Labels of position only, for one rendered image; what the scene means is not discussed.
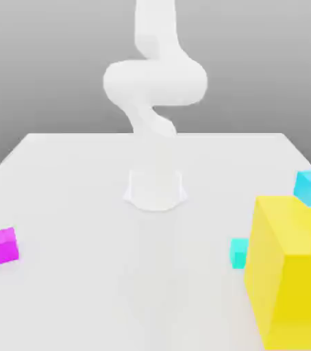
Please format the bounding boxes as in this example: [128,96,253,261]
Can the small turquoise cube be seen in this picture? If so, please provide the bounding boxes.
[229,237,250,270]

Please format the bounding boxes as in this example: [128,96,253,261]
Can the small magenta cube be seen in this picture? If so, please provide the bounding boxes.
[0,226,20,266]

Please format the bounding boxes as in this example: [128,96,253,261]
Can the large yellow box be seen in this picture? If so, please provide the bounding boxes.
[243,195,311,351]

